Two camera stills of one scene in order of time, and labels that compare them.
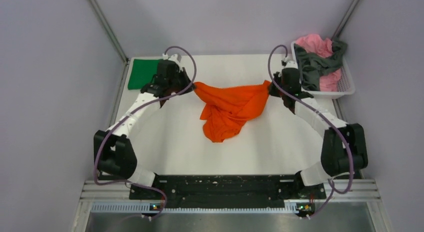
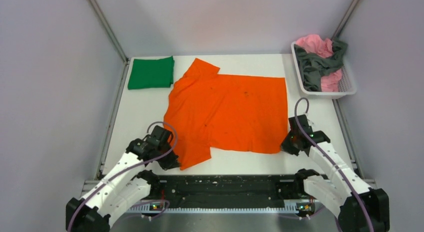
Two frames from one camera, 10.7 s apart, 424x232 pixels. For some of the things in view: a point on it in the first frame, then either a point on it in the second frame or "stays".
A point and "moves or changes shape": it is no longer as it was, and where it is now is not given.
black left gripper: [183, 74] to [172, 162]
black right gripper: [272, 92] to [286, 146]
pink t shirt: [330, 82] stays
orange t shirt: [228, 109] moves or changes shape
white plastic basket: [346, 85] stays
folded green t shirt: [142, 73] stays
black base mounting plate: [226, 188] stays
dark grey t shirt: [311, 66] stays
